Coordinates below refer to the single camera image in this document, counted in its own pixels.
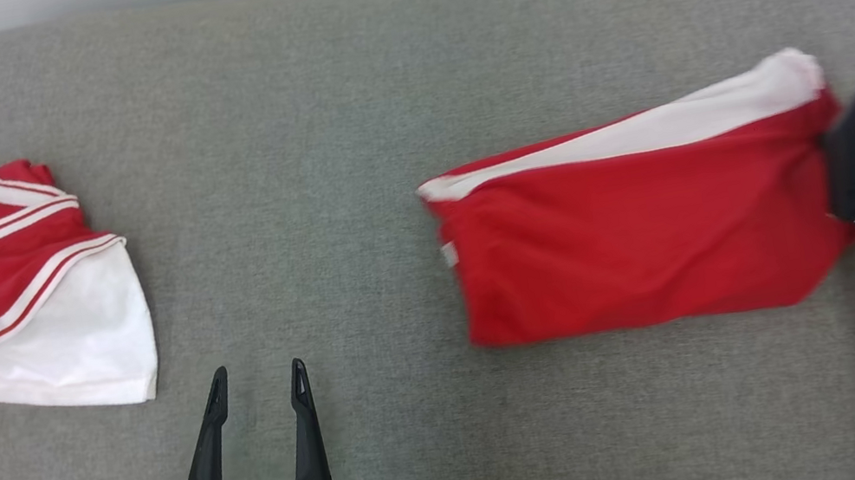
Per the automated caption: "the red shorts white side stripe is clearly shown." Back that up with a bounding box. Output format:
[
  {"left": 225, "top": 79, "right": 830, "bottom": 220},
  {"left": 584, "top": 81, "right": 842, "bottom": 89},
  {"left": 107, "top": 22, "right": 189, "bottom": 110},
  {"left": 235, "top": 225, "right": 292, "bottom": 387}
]
[{"left": 404, "top": 39, "right": 855, "bottom": 366}]

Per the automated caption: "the grey fabric sofa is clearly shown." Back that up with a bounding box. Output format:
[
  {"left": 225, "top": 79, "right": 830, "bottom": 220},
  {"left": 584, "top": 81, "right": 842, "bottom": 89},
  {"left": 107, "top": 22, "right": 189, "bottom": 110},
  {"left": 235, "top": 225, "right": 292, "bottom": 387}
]
[{"left": 0, "top": 0, "right": 855, "bottom": 480}]

